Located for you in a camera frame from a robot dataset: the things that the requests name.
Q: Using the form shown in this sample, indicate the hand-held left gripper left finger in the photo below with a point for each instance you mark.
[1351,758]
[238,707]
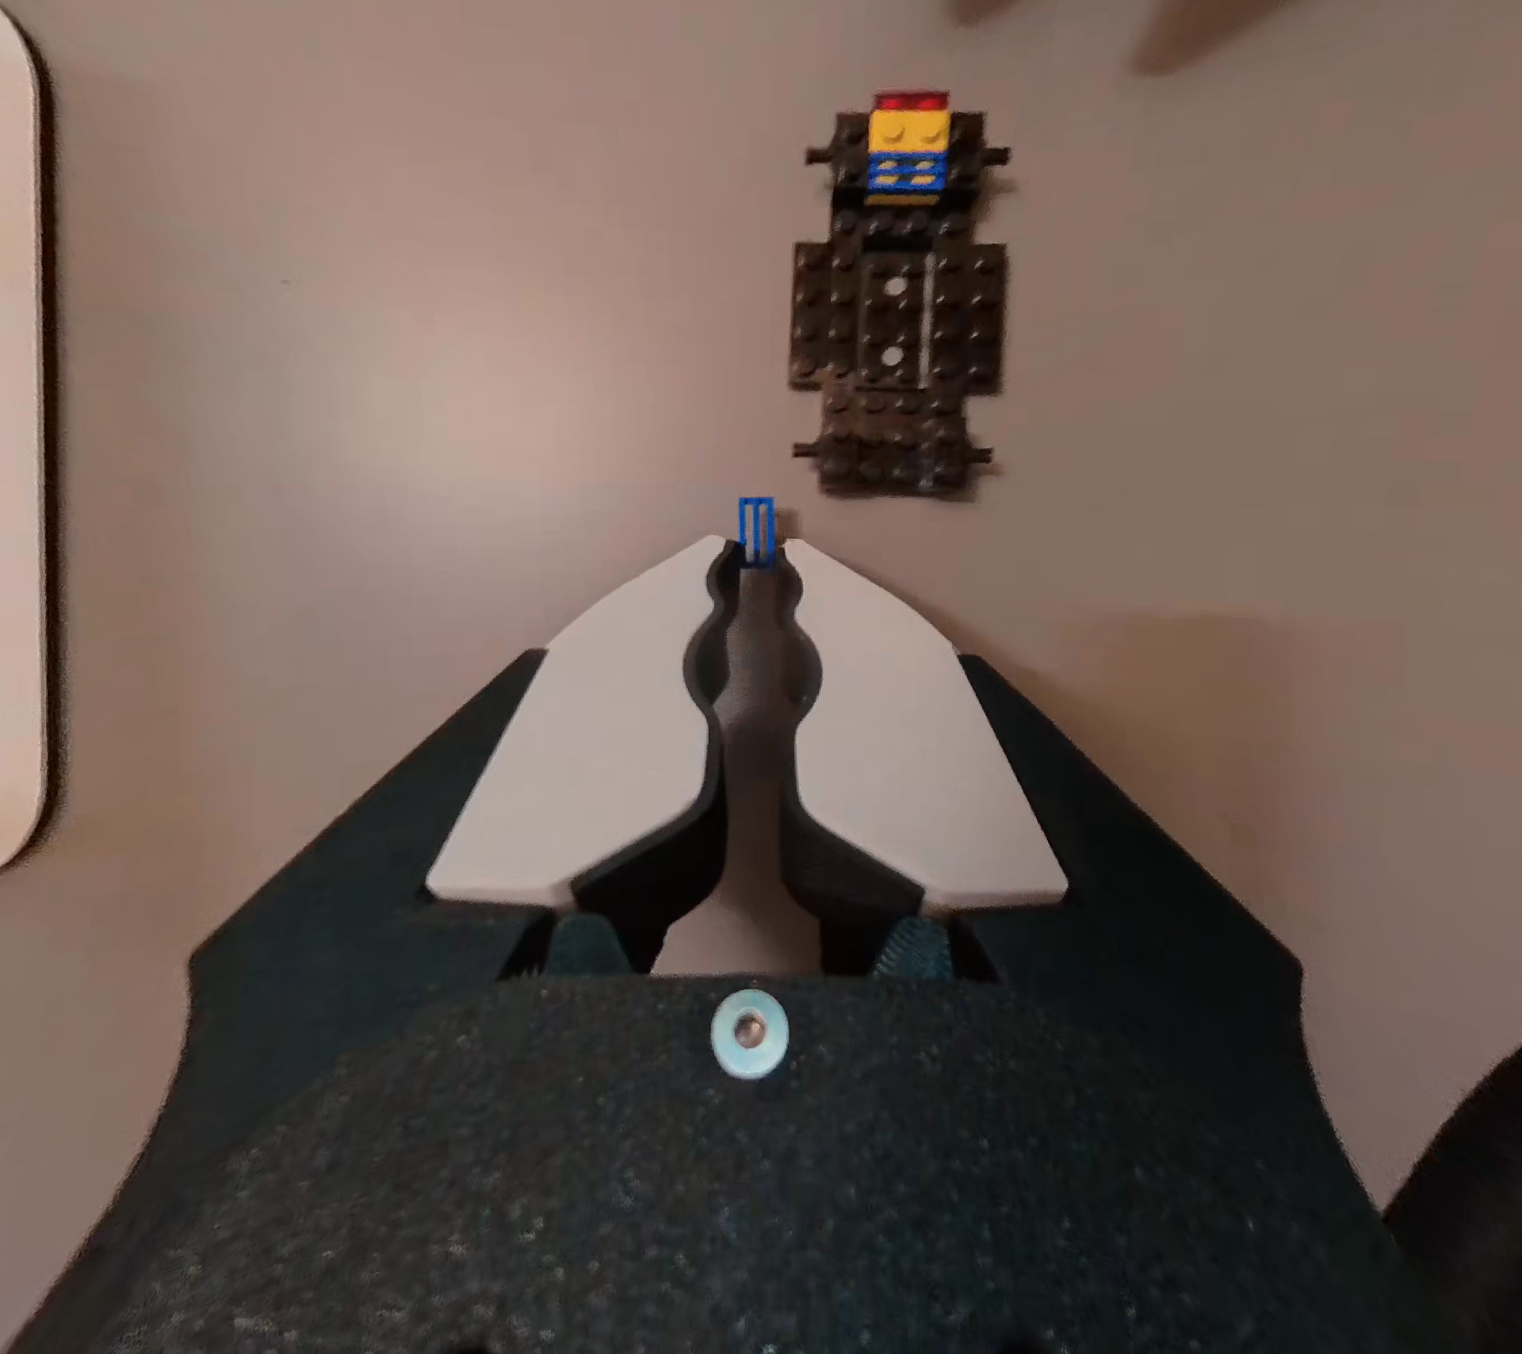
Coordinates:
[584,784]

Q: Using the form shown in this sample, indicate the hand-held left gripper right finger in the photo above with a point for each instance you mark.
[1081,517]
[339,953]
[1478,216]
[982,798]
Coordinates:
[928,784]

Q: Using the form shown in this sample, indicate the small red lego piece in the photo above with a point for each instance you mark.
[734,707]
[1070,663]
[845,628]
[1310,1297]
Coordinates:
[912,99]

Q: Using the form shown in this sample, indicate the small yellow lego piece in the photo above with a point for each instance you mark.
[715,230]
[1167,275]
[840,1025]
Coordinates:
[912,132]

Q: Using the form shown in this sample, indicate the small blue lego grille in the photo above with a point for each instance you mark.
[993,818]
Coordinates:
[756,530]
[909,175]

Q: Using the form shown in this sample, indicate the black lego chassis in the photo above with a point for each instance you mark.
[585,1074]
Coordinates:
[899,332]

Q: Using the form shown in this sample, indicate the white book stand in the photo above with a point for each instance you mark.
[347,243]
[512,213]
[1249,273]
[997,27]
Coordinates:
[19,451]

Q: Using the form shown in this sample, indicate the black round cushion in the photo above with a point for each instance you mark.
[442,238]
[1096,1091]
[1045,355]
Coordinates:
[1470,1188]

